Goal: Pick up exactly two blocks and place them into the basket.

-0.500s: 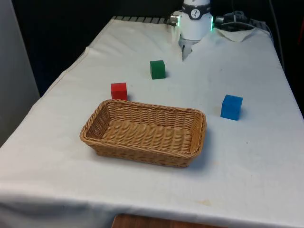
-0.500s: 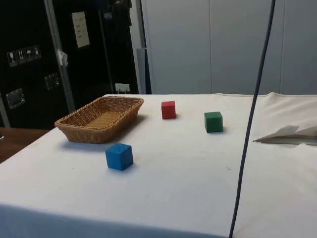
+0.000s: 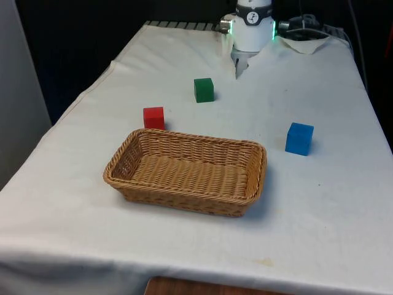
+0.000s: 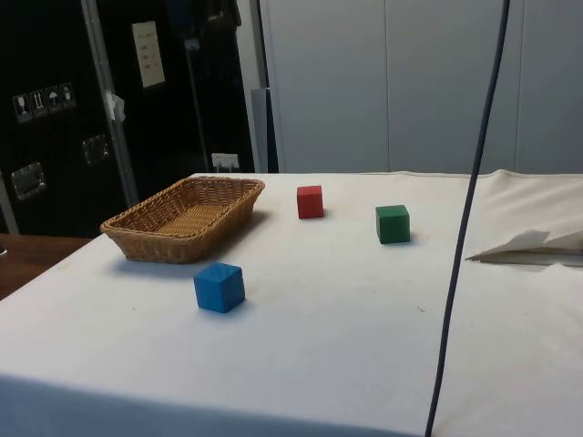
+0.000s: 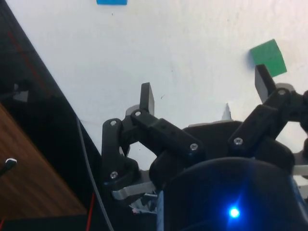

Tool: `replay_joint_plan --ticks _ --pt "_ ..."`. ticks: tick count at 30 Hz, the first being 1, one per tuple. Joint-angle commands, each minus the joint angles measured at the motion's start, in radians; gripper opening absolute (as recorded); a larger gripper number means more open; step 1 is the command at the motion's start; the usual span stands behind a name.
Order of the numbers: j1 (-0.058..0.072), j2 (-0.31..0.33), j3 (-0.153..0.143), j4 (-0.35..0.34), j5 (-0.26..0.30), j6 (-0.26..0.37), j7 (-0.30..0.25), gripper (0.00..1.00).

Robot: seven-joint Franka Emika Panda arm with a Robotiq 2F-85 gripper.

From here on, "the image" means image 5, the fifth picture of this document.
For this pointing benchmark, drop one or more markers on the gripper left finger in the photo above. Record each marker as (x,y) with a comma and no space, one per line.
(158,130)

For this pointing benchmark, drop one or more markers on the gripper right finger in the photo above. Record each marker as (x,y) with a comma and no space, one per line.
(267,115)

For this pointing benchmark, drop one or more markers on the green cube block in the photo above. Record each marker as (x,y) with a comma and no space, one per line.
(269,57)

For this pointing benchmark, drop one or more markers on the blue block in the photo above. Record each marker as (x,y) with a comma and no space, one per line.
(111,2)

